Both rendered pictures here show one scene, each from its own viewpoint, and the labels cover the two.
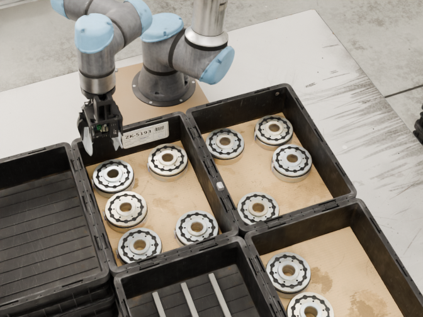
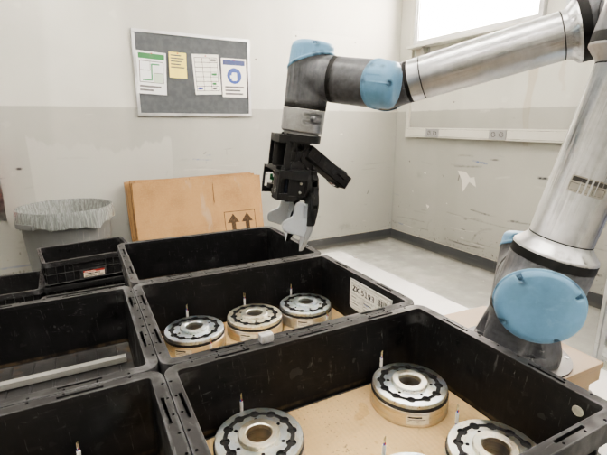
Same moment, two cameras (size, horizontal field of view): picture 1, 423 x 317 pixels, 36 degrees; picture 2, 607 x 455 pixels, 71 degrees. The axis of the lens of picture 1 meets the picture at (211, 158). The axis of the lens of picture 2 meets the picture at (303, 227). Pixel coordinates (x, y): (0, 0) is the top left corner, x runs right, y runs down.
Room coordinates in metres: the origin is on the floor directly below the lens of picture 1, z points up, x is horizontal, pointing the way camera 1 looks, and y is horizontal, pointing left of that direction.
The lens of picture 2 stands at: (0.88, -0.53, 1.21)
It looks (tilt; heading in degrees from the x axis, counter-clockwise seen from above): 14 degrees down; 83
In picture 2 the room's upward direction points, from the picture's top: straight up
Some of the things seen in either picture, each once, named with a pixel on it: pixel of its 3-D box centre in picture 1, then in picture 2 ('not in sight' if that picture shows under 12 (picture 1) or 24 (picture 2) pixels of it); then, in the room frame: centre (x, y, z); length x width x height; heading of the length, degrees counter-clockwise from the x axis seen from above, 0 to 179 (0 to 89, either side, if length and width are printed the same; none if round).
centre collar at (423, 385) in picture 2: (225, 141); (409, 381); (1.09, -0.03, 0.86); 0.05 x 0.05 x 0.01
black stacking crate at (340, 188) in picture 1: (265, 165); (373, 437); (1.01, -0.14, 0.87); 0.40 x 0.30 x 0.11; 21
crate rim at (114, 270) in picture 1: (151, 187); (267, 299); (0.90, 0.14, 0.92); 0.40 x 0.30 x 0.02; 21
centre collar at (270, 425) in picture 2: (258, 208); (258, 434); (0.88, -0.11, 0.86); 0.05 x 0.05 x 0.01
